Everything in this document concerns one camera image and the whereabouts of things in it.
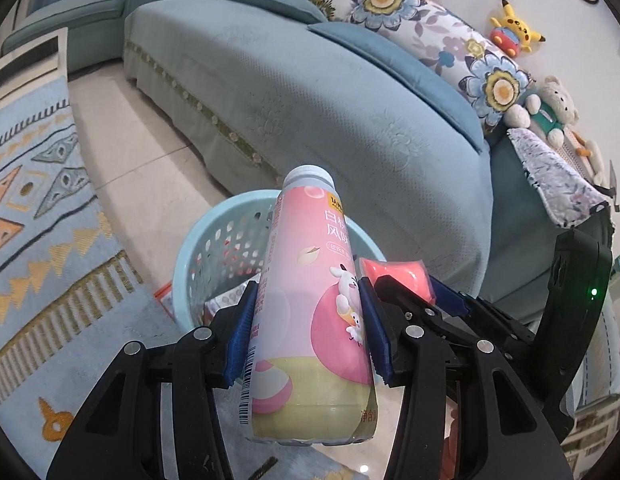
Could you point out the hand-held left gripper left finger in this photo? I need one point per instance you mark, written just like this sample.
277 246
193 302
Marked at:
240 340

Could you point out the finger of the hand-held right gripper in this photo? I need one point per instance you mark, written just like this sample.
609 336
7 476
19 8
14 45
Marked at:
447 296
405 304

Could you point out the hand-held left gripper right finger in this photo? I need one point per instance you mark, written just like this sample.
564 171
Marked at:
376 332

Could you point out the pink plastic packet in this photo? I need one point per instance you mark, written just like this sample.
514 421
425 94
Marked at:
400 272

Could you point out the light blue plastic basket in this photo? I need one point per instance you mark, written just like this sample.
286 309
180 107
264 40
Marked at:
210 250

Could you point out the pink drink bottle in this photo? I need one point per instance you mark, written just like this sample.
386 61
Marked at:
310 260

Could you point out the floral armrest cover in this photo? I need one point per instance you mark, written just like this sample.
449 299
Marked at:
555 180

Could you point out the cream plush doll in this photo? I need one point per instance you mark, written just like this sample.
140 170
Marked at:
585 150

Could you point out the patterned blue rug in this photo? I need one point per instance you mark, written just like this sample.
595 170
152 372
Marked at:
65 260

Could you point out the blue sofa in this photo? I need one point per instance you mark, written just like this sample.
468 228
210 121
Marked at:
340 110

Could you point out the white teddy bear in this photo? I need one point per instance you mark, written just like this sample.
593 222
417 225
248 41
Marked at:
555 105

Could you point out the yellow plush toy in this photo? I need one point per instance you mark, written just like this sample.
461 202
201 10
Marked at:
512 30

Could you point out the floral back cushion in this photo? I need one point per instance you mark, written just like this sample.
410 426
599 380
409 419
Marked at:
415 20

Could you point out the white coffee table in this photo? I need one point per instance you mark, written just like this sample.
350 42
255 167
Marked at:
35 55

